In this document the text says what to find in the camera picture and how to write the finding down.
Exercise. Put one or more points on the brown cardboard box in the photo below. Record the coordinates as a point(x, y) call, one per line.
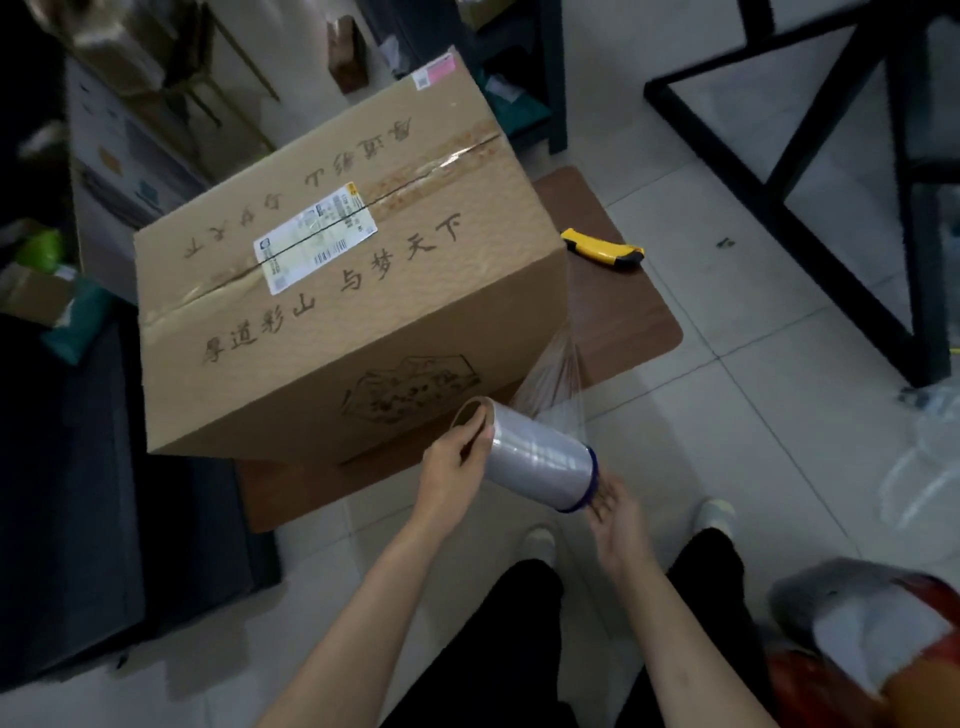
point(337, 300)

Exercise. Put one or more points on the stretch film roll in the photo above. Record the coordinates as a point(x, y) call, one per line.
point(536, 457)

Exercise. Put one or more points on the person's right forearm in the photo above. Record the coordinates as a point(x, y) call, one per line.
point(690, 660)

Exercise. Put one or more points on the dark low cabinet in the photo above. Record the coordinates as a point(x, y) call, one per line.
point(75, 487)

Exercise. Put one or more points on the person's black trousers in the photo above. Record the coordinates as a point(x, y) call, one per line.
point(495, 660)

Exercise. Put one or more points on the person's left forearm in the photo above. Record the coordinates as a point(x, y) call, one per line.
point(352, 637)

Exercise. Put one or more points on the person's white shoe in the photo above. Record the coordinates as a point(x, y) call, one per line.
point(715, 516)
point(538, 546)

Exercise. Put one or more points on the person's left white shoe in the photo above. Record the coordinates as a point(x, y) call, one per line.
point(538, 546)

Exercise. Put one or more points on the person's left hand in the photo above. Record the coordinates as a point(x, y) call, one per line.
point(446, 480)

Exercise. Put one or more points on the person's right white shoe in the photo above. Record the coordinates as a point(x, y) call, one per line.
point(715, 516)

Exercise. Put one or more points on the small dark brown box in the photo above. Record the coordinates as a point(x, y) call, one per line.
point(347, 56)

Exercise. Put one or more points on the clear plastic bag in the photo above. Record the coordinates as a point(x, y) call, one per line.
point(922, 465)

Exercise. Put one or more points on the green bag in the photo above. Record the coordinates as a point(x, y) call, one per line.
point(41, 251)

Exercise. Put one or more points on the yellow utility knife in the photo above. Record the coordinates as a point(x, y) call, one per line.
point(600, 249)

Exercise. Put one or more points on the dark shelf unit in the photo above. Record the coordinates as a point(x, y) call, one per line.
point(551, 75)

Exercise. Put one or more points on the brown wooden board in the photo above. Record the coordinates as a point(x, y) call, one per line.
point(622, 315)

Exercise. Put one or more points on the black metal table frame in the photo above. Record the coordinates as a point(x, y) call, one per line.
point(922, 262)

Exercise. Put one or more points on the open cardboard box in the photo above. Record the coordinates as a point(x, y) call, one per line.
point(34, 296)

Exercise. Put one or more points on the large white flat box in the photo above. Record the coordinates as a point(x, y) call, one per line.
point(120, 172)

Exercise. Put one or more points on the grey plastic basket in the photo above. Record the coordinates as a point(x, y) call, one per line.
point(810, 592)

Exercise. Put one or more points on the person's right hand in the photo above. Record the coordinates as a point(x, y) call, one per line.
point(622, 532)

